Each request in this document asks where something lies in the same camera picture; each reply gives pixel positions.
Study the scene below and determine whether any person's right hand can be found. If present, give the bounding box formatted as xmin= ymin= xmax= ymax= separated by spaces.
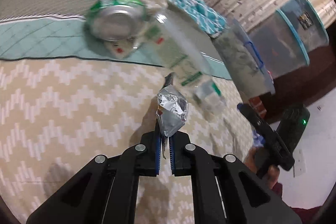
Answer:
xmin=244 ymin=147 xmax=280 ymax=189

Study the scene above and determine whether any upper clear storage bin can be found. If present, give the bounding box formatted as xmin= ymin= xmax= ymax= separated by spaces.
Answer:
xmin=280 ymin=0 xmax=329 ymax=52

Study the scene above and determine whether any clear bottle green label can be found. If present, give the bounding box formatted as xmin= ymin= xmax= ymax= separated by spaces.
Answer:
xmin=153 ymin=10 xmax=226 ymax=115

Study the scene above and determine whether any green soda can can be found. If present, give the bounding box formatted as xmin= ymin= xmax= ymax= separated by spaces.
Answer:
xmin=85 ymin=0 xmax=146 ymax=41

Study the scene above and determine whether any red white snack wrapper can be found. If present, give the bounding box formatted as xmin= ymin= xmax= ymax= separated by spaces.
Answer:
xmin=156 ymin=72 xmax=189 ymax=159

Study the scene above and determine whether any storage box blue handle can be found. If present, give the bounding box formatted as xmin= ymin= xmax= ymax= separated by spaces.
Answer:
xmin=213 ymin=18 xmax=275 ymax=100

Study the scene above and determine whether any flat white card packet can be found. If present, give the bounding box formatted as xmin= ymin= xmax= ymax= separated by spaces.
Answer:
xmin=103 ymin=24 xmax=166 ymax=59

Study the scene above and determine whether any large clear teal-rimmed bin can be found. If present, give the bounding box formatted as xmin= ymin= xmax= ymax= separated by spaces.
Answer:
xmin=249 ymin=10 xmax=310 ymax=79

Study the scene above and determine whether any crumpled white tissue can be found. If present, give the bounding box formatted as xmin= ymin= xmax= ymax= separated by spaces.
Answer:
xmin=141 ymin=0 xmax=168 ymax=14

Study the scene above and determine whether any beige zigzag bedsheet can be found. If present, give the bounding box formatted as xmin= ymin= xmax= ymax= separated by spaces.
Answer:
xmin=1 ymin=59 xmax=252 ymax=223

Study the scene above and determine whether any grey teal quilted cover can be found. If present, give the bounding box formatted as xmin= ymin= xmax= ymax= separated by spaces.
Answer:
xmin=0 ymin=0 xmax=233 ymax=80

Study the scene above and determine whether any orange red package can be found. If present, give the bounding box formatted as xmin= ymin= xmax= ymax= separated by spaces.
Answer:
xmin=248 ymin=97 xmax=266 ymax=118

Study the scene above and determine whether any blue clothes pile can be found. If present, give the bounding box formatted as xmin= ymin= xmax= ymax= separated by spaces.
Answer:
xmin=252 ymin=130 xmax=265 ymax=147

